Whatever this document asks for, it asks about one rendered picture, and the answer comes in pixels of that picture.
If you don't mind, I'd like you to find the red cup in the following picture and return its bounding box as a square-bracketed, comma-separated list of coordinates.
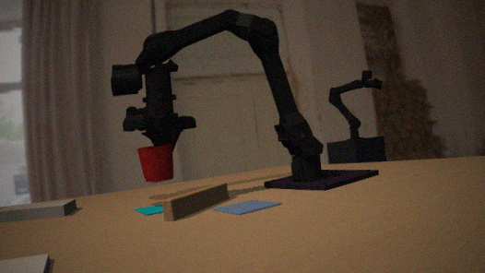
[137, 144, 174, 183]

